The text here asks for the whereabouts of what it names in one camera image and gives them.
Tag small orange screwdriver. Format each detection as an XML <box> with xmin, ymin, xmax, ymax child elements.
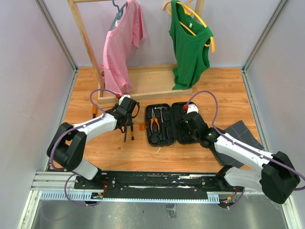
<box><xmin>92</xmin><ymin>106</ymin><xmax>98</xmax><ymax>118</ymax></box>

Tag orange handled pliers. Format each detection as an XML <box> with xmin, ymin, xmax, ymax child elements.
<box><xmin>150</xmin><ymin>108</ymin><xmax>160</xmax><ymax>132</ymax></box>

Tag black plastic tool case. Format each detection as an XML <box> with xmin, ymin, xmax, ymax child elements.
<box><xmin>144</xmin><ymin>102</ymin><xmax>196</xmax><ymax>147</ymax></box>

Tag steel claw hammer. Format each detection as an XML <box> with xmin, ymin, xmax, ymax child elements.
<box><xmin>154</xmin><ymin>106</ymin><xmax>169</xmax><ymax>124</ymax></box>

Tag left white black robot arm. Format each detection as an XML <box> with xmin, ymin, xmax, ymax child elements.
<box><xmin>47</xmin><ymin>95</ymin><xmax>140</xmax><ymax>189</ymax></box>

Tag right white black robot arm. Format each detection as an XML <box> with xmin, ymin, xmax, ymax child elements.
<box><xmin>184</xmin><ymin>111</ymin><xmax>300</xmax><ymax>204</ymax></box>

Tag slim black orange screwdriver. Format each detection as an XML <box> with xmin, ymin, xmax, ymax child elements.
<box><xmin>130</xmin><ymin>118</ymin><xmax>134</xmax><ymax>140</ymax></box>

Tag grey folded cloth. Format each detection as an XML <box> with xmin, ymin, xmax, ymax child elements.
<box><xmin>212</xmin><ymin>120</ymin><xmax>265</xmax><ymax>167</ymax></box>

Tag wooden clothes rack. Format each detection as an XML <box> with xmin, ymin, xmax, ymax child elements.
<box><xmin>68</xmin><ymin>0</ymin><xmax>193</xmax><ymax>101</ymax></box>

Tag pink t-shirt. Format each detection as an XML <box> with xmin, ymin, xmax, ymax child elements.
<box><xmin>103</xmin><ymin>0</ymin><xmax>147</xmax><ymax>94</ymax></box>

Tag green tank top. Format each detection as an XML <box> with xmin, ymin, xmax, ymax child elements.
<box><xmin>169</xmin><ymin>0</ymin><xmax>213</xmax><ymax>90</ymax></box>

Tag grey clothes hanger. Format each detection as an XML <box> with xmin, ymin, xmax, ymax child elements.
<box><xmin>109</xmin><ymin>0</ymin><xmax>128</xmax><ymax>31</ymax></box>

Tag orange clothes hanger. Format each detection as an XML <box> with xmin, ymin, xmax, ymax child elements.
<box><xmin>163</xmin><ymin>0</ymin><xmax>215</xmax><ymax>53</ymax></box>

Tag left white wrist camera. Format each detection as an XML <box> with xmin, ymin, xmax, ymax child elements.
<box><xmin>116</xmin><ymin>94</ymin><xmax>131</xmax><ymax>104</ymax></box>

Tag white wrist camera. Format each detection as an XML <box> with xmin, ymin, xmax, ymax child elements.
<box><xmin>183</xmin><ymin>103</ymin><xmax>199</xmax><ymax>114</ymax></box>
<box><xmin>116</xmin><ymin>94</ymin><xmax>131</xmax><ymax>104</ymax></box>

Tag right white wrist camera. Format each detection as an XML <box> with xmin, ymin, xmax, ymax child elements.
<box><xmin>183</xmin><ymin>103</ymin><xmax>199</xmax><ymax>114</ymax></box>

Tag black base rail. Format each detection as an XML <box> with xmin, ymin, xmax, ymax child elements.
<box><xmin>74</xmin><ymin>171</ymin><xmax>243</xmax><ymax>200</ymax></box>

